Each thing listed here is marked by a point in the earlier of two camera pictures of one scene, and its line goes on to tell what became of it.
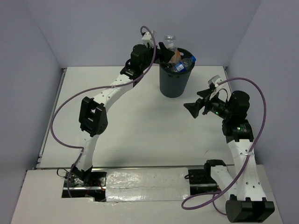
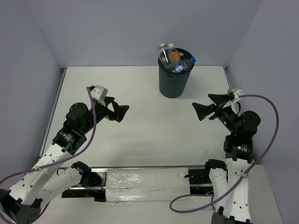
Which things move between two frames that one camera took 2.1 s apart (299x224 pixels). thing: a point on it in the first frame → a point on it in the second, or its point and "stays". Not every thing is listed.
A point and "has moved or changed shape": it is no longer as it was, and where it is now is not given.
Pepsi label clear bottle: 185,64 stays
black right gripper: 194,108 → 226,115
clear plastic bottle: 170,39 has moved or changed shape
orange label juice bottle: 176,58 stays
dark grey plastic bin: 174,85 stays
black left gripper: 163,55 → 119,110
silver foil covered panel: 147,184 stays
